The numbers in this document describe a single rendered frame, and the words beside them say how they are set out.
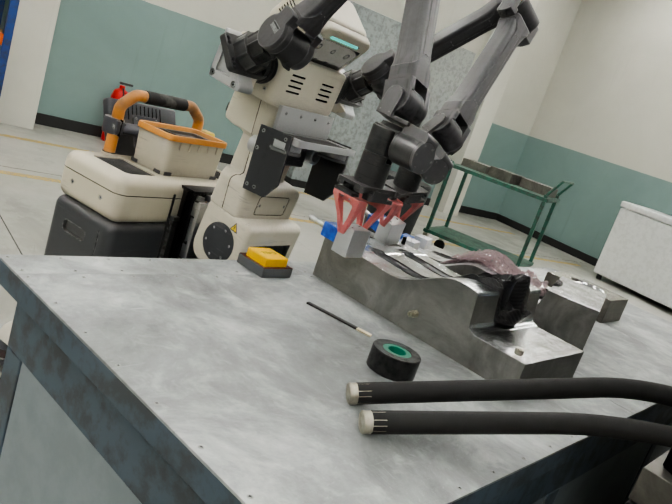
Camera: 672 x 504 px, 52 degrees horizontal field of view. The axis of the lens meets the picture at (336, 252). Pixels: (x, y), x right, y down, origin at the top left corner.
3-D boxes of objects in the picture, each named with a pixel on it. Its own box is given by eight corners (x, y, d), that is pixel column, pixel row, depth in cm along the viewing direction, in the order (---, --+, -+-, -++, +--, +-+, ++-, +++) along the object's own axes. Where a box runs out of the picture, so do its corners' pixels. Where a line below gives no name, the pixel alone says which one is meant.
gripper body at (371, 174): (394, 201, 126) (409, 163, 124) (359, 196, 118) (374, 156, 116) (369, 188, 130) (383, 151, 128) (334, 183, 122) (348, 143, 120)
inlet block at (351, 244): (297, 229, 131) (306, 203, 130) (314, 230, 135) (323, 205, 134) (344, 257, 123) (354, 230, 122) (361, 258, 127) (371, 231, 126)
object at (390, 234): (346, 216, 162) (353, 196, 159) (360, 215, 165) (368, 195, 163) (383, 245, 154) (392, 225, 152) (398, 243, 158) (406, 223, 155)
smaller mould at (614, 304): (538, 292, 202) (547, 271, 201) (558, 292, 214) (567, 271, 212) (601, 323, 190) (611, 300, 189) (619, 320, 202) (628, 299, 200)
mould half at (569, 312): (382, 268, 169) (396, 227, 167) (414, 258, 193) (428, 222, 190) (580, 356, 151) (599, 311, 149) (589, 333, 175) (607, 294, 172)
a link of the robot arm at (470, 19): (534, 5, 169) (517, -29, 164) (543, 31, 160) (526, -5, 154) (379, 90, 188) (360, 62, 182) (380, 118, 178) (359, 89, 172)
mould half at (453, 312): (312, 274, 145) (332, 214, 142) (385, 274, 165) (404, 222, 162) (512, 395, 115) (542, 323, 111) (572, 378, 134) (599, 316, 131)
